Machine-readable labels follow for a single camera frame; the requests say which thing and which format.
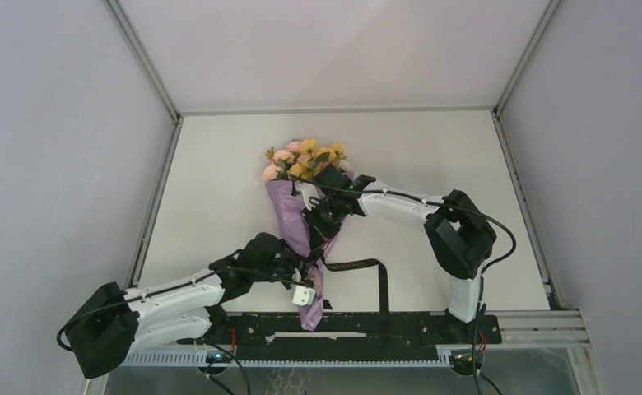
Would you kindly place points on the pink purple wrapping paper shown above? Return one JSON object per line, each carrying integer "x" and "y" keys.
{"x": 288, "y": 209}

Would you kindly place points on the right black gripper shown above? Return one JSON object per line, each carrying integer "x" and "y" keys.
{"x": 323, "y": 231}

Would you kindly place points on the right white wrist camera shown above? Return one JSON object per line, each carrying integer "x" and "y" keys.
{"x": 308, "y": 194}

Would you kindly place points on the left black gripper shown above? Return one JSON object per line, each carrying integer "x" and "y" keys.
{"x": 298, "y": 265}

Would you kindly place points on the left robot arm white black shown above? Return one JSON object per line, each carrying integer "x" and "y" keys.
{"x": 114, "y": 323}

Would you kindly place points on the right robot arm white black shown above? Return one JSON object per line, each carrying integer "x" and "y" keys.
{"x": 461, "y": 237}

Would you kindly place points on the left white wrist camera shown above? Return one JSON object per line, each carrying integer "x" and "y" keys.
{"x": 302, "y": 295}

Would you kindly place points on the white slotted cable duct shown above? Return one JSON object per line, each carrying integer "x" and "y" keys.
{"x": 203, "y": 358}

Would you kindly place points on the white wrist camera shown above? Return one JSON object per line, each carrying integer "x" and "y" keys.
{"x": 302, "y": 295}
{"x": 308, "y": 194}

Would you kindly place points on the aluminium frame rail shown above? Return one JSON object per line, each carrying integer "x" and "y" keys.
{"x": 339, "y": 110}

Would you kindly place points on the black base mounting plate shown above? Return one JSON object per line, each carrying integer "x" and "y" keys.
{"x": 362, "y": 336}

